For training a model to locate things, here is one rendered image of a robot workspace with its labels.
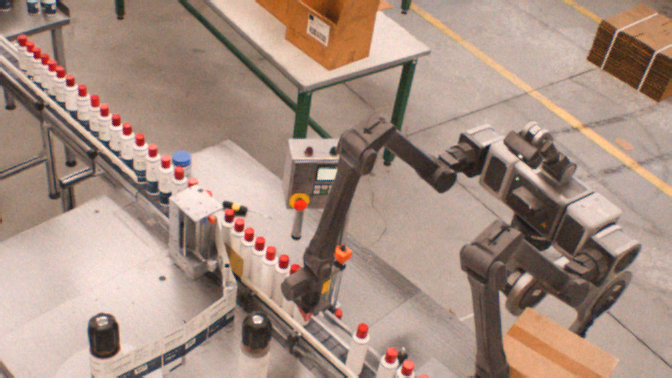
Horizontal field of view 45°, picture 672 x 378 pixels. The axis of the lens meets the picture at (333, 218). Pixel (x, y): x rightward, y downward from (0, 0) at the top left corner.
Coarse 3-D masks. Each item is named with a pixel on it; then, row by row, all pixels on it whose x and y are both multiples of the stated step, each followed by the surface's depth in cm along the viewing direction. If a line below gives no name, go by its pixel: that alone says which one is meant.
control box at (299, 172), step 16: (288, 144) 230; (304, 144) 229; (320, 144) 230; (336, 144) 231; (288, 160) 230; (304, 160) 225; (320, 160) 226; (336, 160) 227; (288, 176) 231; (304, 176) 228; (288, 192) 232; (304, 192) 232; (288, 208) 236; (320, 208) 238
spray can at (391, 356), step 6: (390, 348) 229; (390, 354) 228; (396, 354) 228; (384, 360) 231; (390, 360) 229; (396, 360) 231; (384, 366) 230; (390, 366) 230; (396, 366) 231; (378, 372) 234; (384, 372) 231; (390, 372) 231
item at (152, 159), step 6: (150, 144) 281; (150, 150) 280; (156, 150) 281; (150, 156) 282; (156, 156) 283; (150, 162) 282; (156, 162) 283; (150, 168) 284; (156, 168) 285; (150, 174) 286; (156, 174) 287; (150, 180) 288; (156, 180) 288; (150, 186) 290; (156, 186) 290; (150, 192) 292; (156, 192) 292
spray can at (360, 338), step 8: (360, 328) 233; (368, 328) 234; (352, 336) 236; (360, 336) 234; (368, 336) 237; (352, 344) 237; (360, 344) 235; (352, 352) 239; (360, 352) 238; (352, 360) 241; (360, 360) 241; (352, 368) 243; (360, 368) 244
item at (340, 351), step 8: (144, 192) 294; (152, 200) 291; (160, 208) 289; (168, 208) 289; (168, 216) 286; (232, 272) 271; (240, 280) 268; (256, 296) 264; (264, 304) 263; (272, 312) 261; (312, 320) 260; (304, 328) 257; (312, 328) 258; (320, 328) 258; (320, 336) 256; (328, 336) 256; (328, 344) 254; (336, 344) 254; (320, 352) 251; (336, 352) 252; (344, 352) 252; (328, 360) 249; (344, 360) 250; (336, 368) 247; (368, 368) 249; (360, 376) 246; (368, 376) 247
